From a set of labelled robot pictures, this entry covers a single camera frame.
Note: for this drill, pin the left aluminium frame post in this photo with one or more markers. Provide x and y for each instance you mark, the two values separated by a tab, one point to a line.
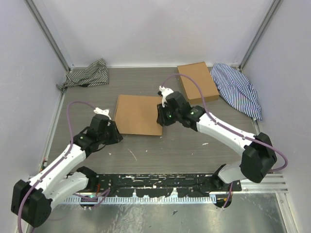
40	12

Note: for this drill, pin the white slotted cable duct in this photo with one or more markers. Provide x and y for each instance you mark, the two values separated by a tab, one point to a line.
162	200

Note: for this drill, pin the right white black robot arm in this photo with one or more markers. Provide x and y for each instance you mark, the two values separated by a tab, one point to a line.
257	156

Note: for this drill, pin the folded brown cardboard box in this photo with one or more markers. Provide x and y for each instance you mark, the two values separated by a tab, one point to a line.
200	73

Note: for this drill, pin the aluminium frame post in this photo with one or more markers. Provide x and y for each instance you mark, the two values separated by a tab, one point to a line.
40	12
260	32

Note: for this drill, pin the brown cardboard box sheet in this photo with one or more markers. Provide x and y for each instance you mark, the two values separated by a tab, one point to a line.
137	115

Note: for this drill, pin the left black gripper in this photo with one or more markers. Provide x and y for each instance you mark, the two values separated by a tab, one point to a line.
117	137

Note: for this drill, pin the right aluminium frame post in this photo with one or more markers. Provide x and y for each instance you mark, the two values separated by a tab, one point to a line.
260	32

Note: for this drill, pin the grey striped cloth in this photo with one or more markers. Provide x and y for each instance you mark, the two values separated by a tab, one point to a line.
94	75

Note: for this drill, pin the blue white striped cloth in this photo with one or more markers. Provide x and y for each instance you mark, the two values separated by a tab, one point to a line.
235	88

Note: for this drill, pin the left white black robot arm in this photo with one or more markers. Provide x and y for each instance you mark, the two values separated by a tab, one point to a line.
34	200

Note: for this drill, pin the aluminium front rail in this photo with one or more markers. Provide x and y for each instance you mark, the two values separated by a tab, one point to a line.
262	182

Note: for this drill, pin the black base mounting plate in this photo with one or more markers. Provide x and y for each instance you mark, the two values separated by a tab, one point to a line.
156	185

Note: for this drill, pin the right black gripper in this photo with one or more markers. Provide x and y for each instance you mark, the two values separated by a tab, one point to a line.
162	119

